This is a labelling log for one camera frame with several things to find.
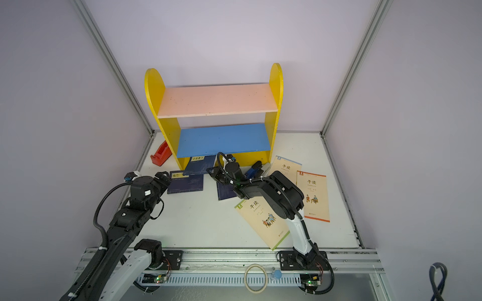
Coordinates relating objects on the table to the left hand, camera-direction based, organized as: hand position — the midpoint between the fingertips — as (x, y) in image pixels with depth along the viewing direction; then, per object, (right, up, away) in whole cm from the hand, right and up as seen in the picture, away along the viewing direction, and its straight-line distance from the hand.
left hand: (164, 177), depth 78 cm
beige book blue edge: (+60, +1, +25) cm, 65 cm away
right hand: (+15, 0, +13) cm, 20 cm away
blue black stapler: (+40, +1, +20) cm, 45 cm away
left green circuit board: (-1, -38, -7) cm, 39 cm away
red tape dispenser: (-12, +9, +25) cm, 29 cm away
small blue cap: (+46, -30, -16) cm, 58 cm away
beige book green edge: (+47, -24, +5) cm, 53 cm away
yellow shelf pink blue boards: (+11, +30, +39) cm, 51 cm away
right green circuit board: (+60, -39, -7) cm, 72 cm away
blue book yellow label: (+11, +4, +18) cm, 21 cm away
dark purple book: (+25, -10, +16) cm, 31 cm away
